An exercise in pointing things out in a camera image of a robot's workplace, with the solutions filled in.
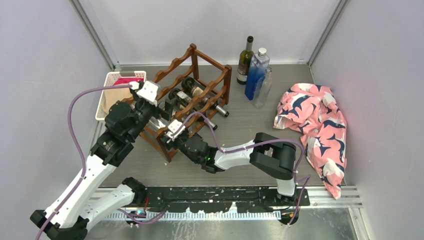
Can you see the dark wine bottle cream label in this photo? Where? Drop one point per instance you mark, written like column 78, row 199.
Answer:
column 183, row 100

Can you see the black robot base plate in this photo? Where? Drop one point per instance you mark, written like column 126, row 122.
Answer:
column 216, row 199

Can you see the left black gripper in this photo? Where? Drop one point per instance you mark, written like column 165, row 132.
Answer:
column 166, row 113

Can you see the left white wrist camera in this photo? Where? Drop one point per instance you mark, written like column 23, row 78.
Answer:
column 147, row 90

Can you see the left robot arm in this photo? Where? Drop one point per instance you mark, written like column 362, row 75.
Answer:
column 72, row 216

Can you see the brown wooden wine rack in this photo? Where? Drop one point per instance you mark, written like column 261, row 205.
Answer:
column 192, row 121

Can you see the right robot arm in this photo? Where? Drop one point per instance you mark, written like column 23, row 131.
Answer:
column 272, row 156

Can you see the white slotted cable duct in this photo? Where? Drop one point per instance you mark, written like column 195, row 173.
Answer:
column 201, row 216

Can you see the olive green wine bottle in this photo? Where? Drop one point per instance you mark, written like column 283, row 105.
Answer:
column 245, row 61

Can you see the dark green wine bottle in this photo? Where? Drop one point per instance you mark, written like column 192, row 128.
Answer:
column 194, row 88

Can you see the blue clear square bottle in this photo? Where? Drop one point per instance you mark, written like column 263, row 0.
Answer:
column 257, row 69

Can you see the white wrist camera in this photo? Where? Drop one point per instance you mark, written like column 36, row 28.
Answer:
column 174, row 129
column 147, row 90

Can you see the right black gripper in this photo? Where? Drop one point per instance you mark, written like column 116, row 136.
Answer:
column 171, row 143

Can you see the clear square slim bottle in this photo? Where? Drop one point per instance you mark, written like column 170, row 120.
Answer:
column 263, row 88

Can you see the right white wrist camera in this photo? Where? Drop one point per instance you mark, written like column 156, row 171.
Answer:
column 174, row 129

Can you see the pink shark print cloth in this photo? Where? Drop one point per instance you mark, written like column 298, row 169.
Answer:
column 313, row 111

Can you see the beige cloth in basket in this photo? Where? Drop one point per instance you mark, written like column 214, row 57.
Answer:
column 112, row 96

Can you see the clear slim glass bottle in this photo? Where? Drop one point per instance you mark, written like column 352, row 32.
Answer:
column 156, row 124

